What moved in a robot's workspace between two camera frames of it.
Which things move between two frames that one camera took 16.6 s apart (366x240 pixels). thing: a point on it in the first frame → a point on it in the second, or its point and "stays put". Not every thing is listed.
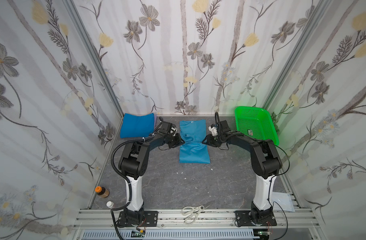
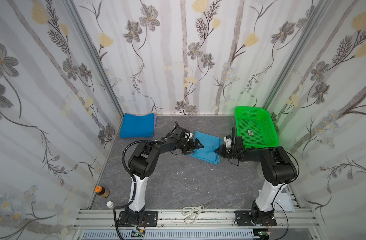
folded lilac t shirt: [155, 116] stays put
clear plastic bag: [284, 200] stays put
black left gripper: [175, 140] → [189, 143]
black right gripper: [211, 140] → [225, 150]
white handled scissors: [191, 213] stays put
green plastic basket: [256, 123] stays put
